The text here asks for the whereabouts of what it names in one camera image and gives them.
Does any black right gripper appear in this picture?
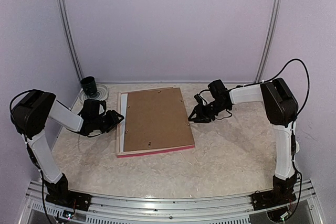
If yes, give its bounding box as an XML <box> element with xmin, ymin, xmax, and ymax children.
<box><xmin>188</xmin><ymin>99</ymin><xmax>229</xmax><ymax>123</ymax></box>

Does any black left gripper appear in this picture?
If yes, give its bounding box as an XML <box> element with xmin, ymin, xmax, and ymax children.
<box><xmin>92</xmin><ymin>110</ymin><xmax>124</xmax><ymax>134</ymax></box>

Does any landscape photo print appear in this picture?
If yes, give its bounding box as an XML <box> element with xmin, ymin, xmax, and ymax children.
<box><xmin>120</xmin><ymin>93</ymin><xmax>128</xmax><ymax>153</ymax></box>

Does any pink wooden picture frame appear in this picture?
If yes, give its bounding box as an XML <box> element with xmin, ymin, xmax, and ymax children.
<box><xmin>115</xmin><ymin>86</ymin><xmax>196</xmax><ymax>158</ymax></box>

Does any brown cardboard backing board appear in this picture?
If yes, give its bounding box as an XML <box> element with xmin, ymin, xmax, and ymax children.
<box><xmin>122</xmin><ymin>87</ymin><xmax>195</xmax><ymax>153</ymax></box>

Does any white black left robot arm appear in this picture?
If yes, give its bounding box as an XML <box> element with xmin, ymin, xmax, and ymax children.
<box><xmin>9</xmin><ymin>89</ymin><xmax>124</xmax><ymax>211</ymax></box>

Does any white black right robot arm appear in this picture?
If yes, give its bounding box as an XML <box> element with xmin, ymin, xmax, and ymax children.
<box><xmin>188</xmin><ymin>78</ymin><xmax>299</xmax><ymax>210</ymax></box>

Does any grey spiral ceramic plate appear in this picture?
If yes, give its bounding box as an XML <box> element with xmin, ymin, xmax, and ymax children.
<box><xmin>79</xmin><ymin>84</ymin><xmax>109</xmax><ymax>103</ymax></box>

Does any dark green speckled cup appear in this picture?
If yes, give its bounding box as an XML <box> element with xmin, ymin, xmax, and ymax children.
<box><xmin>80</xmin><ymin>76</ymin><xmax>97</xmax><ymax>96</ymax></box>

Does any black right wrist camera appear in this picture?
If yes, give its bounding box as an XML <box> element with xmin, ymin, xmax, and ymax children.
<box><xmin>194</xmin><ymin>93</ymin><xmax>208</xmax><ymax>106</ymax></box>

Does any right aluminium corner post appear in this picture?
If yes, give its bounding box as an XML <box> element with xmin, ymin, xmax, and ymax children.
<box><xmin>254</xmin><ymin>0</ymin><xmax>281</xmax><ymax>83</ymax></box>

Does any aluminium corner post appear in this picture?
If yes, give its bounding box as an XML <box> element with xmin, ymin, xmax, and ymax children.
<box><xmin>57</xmin><ymin>0</ymin><xmax>83</xmax><ymax>82</ymax></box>
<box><xmin>254</xmin><ymin>0</ymin><xmax>281</xmax><ymax>83</ymax></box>

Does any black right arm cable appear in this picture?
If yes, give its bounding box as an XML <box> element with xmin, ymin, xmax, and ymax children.
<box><xmin>264</xmin><ymin>58</ymin><xmax>309</xmax><ymax>209</ymax></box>

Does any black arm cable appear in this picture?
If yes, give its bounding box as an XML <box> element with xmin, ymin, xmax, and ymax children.
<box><xmin>9</xmin><ymin>89</ymin><xmax>40</xmax><ymax>116</ymax></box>
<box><xmin>264</xmin><ymin>58</ymin><xmax>309</xmax><ymax>209</ymax></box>

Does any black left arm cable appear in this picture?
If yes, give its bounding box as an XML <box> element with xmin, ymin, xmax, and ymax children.
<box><xmin>9</xmin><ymin>89</ymin><xmax>40</xmax><ymax>116</ymax></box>

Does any aluminium front rail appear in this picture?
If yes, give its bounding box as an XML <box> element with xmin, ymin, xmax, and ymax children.
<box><xmin>19</xmin><ymin>179</ymin><xmax>323</xmax><ymax>224</ymax></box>

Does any left aluminium corner post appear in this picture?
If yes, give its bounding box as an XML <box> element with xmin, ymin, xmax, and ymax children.
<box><xmin>57</xmin><ymin>0</ymin><xmax>83</xmax><ymax>82</ymax></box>

